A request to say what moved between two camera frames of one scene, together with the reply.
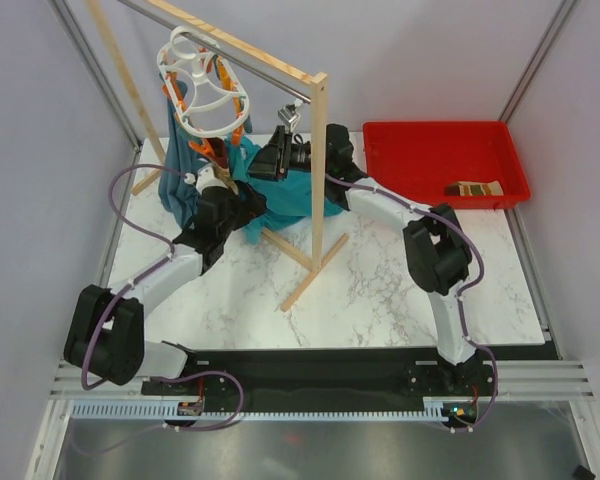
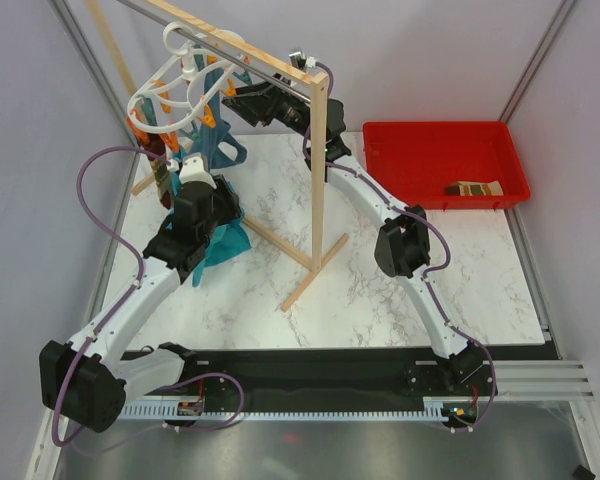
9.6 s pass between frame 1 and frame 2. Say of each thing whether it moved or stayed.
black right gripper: moved
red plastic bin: stayed
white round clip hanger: moved
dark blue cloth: moved
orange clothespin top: moved
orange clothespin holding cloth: moved
